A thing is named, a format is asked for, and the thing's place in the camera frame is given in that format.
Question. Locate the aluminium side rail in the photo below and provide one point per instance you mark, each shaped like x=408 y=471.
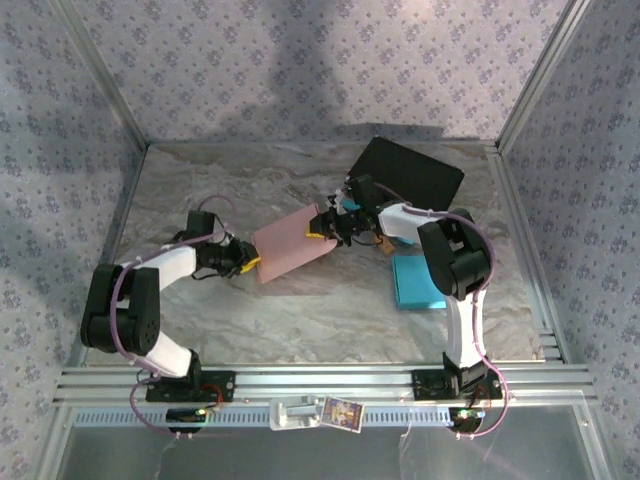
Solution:
x=122 y=200
x=520 y=225

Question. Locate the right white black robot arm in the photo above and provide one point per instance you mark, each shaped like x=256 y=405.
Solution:
x=450 y=255

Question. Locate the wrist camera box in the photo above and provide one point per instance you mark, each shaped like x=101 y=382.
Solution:
x=227 y=239
x=337 y=200

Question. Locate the black carrying case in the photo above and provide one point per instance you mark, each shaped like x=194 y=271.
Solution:
x=425 y=175

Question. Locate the blue paper box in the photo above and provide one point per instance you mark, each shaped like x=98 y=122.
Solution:
x=415 y=282

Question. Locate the aluminium frame post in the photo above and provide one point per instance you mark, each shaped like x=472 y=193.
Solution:
x=545 y=65
x=100 y=75

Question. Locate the colourful picture card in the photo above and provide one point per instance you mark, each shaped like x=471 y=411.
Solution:
x=343 y=413

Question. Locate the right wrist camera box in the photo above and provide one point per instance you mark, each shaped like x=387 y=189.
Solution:
x=337 y=200

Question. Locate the teal pen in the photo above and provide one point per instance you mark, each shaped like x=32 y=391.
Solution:
x=351 y=205

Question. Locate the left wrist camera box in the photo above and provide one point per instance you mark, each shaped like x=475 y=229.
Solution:
x=227 y=239

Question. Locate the pink paper box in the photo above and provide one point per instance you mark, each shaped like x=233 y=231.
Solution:
x=290 y=245

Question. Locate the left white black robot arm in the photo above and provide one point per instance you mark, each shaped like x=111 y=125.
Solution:
x=125 y=310

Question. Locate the clear plastic bracket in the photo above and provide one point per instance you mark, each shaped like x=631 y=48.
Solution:
x=292 y=414

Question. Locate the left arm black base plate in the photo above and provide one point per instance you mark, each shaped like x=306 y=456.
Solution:
x=220 y=385

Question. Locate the small brown tag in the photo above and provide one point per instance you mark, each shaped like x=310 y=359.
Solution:
x=384 y=247

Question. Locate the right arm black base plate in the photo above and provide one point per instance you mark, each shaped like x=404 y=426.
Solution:
x=425 y=385

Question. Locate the aluminium mounting rail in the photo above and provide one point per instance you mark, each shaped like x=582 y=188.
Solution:
x=325 y=382

